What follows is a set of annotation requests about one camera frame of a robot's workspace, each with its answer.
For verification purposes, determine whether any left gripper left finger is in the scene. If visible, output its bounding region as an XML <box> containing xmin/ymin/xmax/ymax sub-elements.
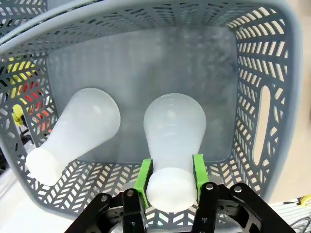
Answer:
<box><xmin>64</xmin><ymin>158</ymin><xmax>155</xmax><ymax>233</ymax></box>

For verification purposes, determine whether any yellow tape measure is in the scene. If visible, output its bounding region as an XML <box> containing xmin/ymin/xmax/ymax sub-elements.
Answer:
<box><xmin>297</xmin><ymin>195</ymin><xmax>311</xmax><ymax>206</ymax></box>

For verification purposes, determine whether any yellow tool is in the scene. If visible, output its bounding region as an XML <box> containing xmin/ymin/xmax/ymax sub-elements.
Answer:
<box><xmin>12</xmin><ymin>104</ymin><xmax>24</xmax><ymax>127</ymax></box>

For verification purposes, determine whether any white translucent plastic flask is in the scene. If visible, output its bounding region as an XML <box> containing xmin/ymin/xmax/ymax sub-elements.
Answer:
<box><xmin>25</xmin><ymin>87</ymin><xmax>121</xmax><ymax>186</ymax></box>
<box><xmin>143</xmin><ymin>93</ymin><xmax>207</xmax><ymax>213</ymax></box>

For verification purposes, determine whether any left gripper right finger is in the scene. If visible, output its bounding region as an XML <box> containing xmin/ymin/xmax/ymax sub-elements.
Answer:
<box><xmin>191</xmin><ymin>153</ymin><xmax>296</xmax><ymax>233</ymax></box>

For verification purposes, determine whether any grey plastic lattice basket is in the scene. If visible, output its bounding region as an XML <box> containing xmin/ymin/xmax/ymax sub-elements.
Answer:
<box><xmin>0</xmin><ymin>0</ymin><xmax>303</xmax><ymax>231</ymax></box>

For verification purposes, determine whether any red object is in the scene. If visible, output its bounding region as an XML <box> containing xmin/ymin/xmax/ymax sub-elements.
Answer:
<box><xmin>23</xmin><ymin>82</ymin><xmax>47</xmax><ymax>133</ymax></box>

